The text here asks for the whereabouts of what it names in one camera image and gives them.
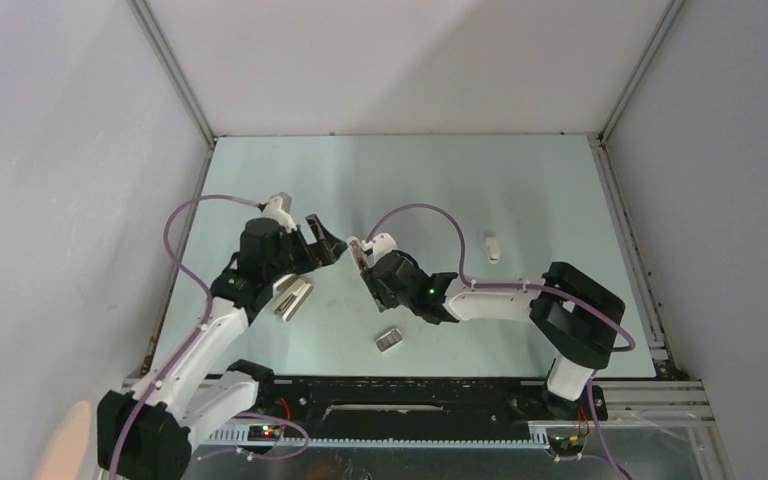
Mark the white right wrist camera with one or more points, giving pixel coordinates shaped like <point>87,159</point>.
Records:
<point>378,246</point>

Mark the white slotted cable duct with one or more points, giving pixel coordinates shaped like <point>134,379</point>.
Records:
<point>244,436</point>

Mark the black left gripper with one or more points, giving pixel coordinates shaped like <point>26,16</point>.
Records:
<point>313,255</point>

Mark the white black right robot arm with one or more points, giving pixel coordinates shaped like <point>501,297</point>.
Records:
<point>579,317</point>

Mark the white small stapler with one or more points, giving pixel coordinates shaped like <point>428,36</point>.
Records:
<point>492,249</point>

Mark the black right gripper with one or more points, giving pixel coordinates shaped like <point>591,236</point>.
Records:
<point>378,288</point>

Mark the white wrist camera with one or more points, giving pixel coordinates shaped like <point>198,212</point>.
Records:
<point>378,246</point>
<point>277,208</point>

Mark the grey staple strip block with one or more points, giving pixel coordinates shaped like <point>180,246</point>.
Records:
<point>388,340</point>

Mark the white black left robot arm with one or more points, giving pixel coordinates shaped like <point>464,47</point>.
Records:
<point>151,431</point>

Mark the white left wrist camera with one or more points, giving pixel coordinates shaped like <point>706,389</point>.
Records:
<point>277,208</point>

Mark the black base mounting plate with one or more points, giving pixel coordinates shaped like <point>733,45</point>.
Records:
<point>419,423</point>

